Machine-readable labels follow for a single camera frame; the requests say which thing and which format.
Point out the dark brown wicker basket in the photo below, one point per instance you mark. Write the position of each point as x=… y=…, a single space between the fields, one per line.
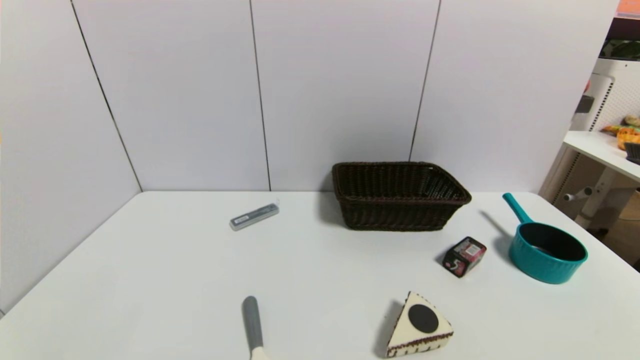
x=400 y=212

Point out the black ribbed object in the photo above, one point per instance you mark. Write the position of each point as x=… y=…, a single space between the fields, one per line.
x=634 y=153

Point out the grey flat rectangular case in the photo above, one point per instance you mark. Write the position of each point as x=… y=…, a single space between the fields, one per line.
x=254 y=216

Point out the small black red cube box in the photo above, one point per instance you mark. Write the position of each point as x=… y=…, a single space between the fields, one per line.
x=465 y=256

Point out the toy cake slice wedge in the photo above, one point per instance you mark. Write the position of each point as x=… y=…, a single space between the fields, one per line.
x=422 y=327

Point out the white side table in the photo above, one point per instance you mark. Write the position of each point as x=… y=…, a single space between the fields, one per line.
x=600 y=149

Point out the white pegboard panel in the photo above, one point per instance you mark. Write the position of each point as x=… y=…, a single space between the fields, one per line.
x=617 y=95

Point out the orange toy food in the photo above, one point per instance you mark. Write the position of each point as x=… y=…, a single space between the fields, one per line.
x=628 y=136

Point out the beige round toy food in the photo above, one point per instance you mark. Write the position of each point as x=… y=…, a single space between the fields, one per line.
x=633 y=120

